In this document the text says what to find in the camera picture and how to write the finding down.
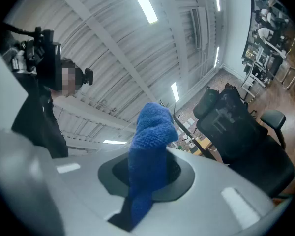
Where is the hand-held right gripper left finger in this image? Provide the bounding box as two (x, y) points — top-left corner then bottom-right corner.
(0, 128), (66, 236)

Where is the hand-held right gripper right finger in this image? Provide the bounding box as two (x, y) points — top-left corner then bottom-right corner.
(53, 147), (293, 236)

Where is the blue fluffy cloth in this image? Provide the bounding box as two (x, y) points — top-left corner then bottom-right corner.
(127, 102), (179, 228)

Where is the person's body in black clothing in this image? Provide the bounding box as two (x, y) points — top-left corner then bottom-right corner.
(11, 81), (69, 159)

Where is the yellow wooden table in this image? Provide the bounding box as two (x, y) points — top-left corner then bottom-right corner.
(174, 121), (218, 161)

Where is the black mesh chair backrest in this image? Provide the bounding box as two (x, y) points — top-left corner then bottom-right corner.
(196, 84), (268, 164)

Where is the black chair headrest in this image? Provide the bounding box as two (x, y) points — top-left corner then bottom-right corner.
(193, 87), (221, 119)

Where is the gray padded chair armrest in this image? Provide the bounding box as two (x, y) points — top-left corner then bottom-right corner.
(260, 110), (287, 149)

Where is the person's head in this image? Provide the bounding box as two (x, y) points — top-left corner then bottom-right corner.
(51, 58), (86, 98)

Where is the black chest-mounted tablet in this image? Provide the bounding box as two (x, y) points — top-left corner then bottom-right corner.
(35, 42), (62, 92)

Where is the ceiling air vent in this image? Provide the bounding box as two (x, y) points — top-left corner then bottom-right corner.
(190, 7), (203, 49)

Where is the black head-worn camera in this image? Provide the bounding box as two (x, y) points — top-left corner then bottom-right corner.
(81, 67), (94, 86)

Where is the black chest rig mount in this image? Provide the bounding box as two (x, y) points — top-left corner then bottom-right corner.
(4, 21), (55, 74)

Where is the chrome cantilever chair frame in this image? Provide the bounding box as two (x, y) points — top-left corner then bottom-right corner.
(281, 66), (295, 90)

